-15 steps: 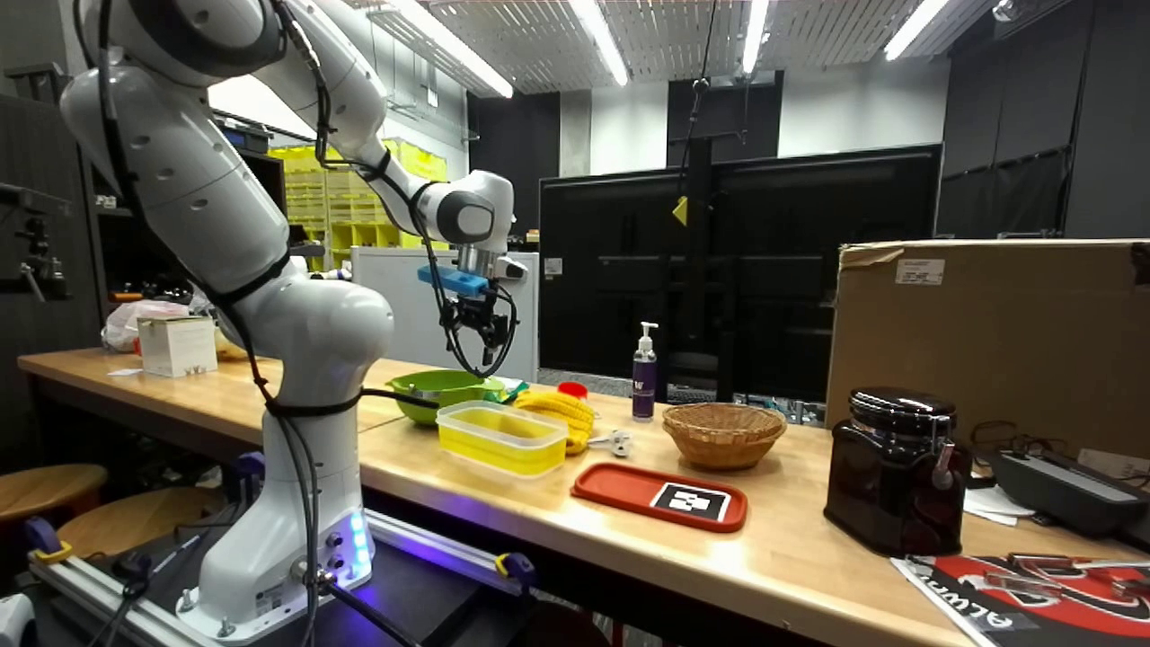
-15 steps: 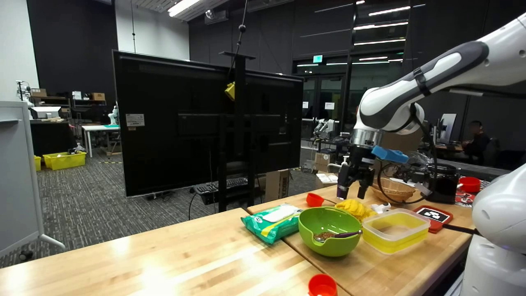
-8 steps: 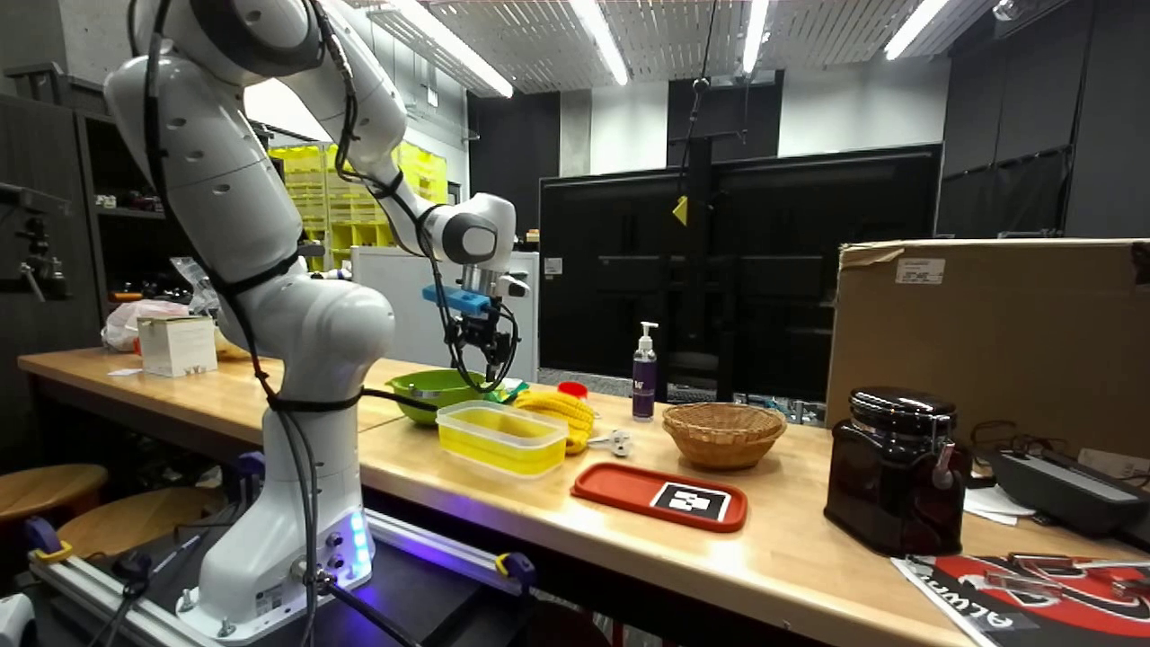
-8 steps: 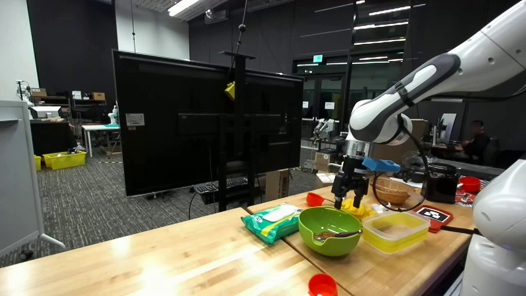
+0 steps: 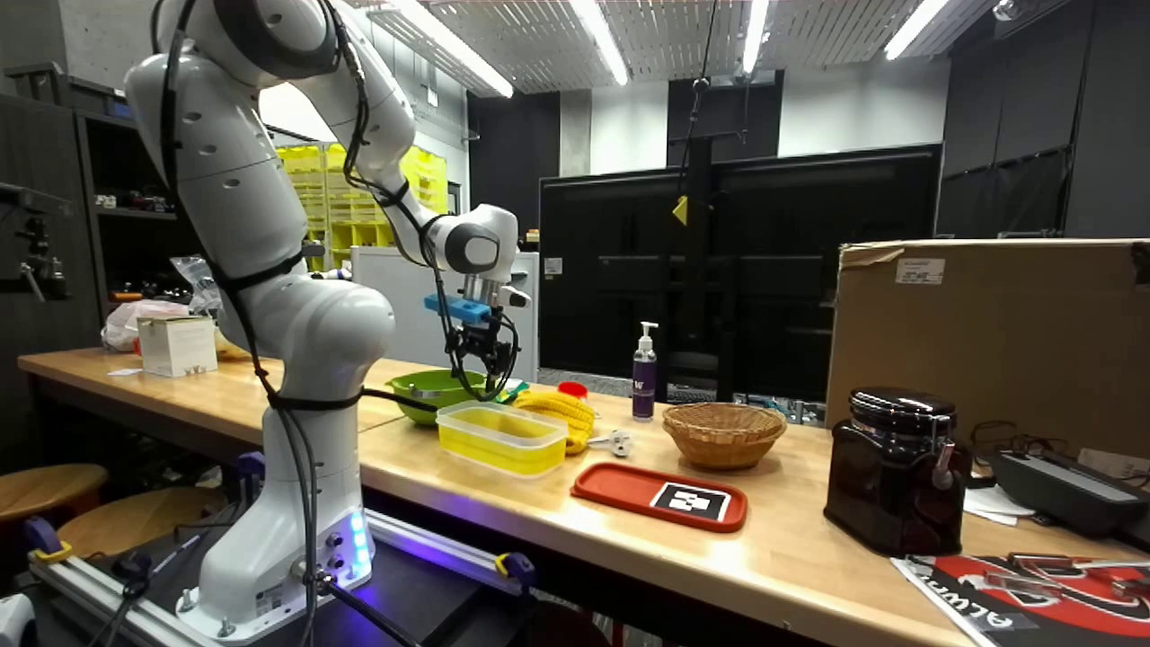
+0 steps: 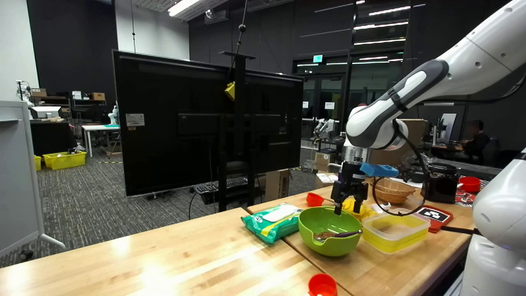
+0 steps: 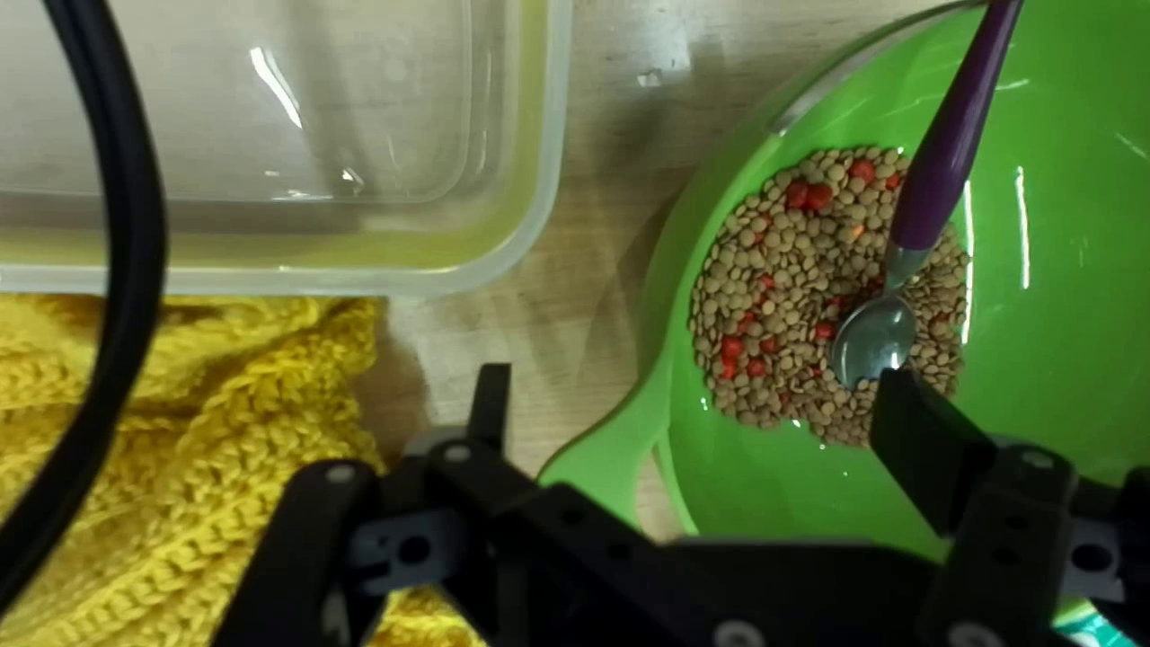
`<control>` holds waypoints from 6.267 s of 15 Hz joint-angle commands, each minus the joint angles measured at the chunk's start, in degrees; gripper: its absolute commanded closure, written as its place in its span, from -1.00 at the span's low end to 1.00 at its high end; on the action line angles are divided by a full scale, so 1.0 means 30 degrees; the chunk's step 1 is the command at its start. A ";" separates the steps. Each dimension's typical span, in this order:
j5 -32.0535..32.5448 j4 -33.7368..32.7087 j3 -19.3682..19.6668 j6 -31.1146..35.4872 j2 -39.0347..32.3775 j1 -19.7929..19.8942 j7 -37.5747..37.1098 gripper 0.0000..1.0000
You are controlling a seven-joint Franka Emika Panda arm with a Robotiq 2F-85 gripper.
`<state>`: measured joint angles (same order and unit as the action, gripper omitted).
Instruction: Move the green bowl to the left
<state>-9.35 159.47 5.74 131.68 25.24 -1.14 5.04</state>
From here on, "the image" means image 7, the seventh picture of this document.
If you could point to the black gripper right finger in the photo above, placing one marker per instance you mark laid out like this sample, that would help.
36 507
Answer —
993 527

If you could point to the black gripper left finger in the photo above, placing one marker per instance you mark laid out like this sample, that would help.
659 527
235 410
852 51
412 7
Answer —
362 552

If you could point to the green plastic bowl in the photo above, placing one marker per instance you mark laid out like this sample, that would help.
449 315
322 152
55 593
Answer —
1056 298

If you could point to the yellow toy fruit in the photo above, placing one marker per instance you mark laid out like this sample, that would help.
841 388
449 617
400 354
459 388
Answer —
182 454

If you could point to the brown and red lentils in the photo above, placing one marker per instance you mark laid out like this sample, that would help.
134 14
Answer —
776 275

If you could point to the clear yellow tinted container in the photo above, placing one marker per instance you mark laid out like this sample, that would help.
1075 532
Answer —
301 121

